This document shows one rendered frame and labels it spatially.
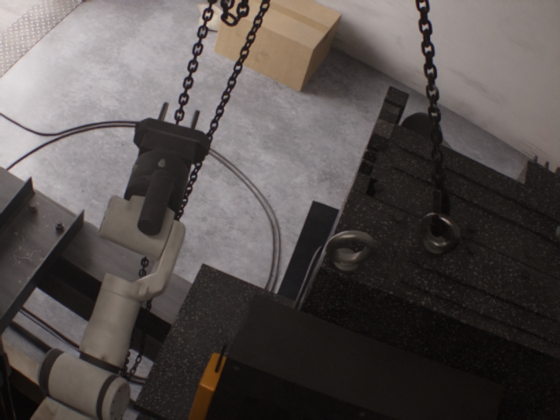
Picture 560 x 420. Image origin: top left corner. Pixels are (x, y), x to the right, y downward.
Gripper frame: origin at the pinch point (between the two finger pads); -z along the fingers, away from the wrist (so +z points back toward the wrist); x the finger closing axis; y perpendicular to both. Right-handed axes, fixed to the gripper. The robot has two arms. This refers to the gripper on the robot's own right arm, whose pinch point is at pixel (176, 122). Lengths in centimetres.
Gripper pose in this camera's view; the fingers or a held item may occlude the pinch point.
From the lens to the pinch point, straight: 152.0
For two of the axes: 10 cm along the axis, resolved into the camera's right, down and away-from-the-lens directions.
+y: 2.4, -6.3, -7.4
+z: -1.5, 7.3, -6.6
